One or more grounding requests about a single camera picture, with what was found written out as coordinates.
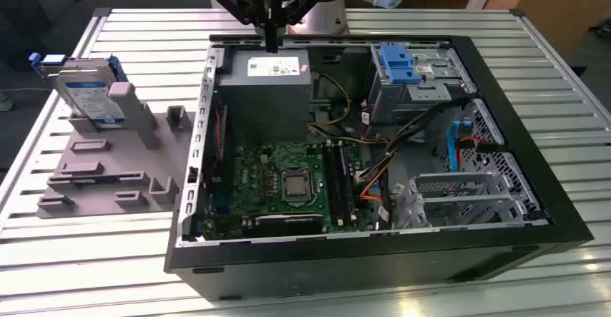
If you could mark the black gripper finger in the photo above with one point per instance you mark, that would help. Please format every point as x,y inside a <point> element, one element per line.
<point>233,9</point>
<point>300,9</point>

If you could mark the hard disk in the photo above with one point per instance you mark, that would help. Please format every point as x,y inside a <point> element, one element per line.
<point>88,98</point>

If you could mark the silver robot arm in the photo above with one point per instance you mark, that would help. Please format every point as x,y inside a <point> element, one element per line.
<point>314,20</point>

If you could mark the silver disk bay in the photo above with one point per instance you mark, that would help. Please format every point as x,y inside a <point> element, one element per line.
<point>462,198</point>

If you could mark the blue drive latch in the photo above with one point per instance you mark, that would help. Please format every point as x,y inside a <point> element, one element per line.
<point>397,63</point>

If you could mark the grey power supply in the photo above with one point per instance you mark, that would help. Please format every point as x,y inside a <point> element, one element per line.
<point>262,106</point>

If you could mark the silver drive cage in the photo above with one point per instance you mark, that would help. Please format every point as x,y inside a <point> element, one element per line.
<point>429,91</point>

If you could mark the CPU socket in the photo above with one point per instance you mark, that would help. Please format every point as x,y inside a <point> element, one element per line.
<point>296,172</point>

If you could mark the grey parts rack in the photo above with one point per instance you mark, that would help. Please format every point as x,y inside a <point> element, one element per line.
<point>118,159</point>

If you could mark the black RAM stick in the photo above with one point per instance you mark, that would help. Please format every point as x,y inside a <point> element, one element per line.
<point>345,179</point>

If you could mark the silver CPU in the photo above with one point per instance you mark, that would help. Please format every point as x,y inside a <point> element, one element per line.
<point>296,185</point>

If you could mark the green motherboard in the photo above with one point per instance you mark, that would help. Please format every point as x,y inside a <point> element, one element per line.
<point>252,188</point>

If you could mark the wooden cabinet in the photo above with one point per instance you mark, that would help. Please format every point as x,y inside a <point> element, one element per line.
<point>563,2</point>

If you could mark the black graphics card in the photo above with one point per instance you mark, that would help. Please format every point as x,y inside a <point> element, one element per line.
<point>285,224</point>

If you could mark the black PC case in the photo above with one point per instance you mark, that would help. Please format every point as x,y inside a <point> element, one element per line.
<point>333,270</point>

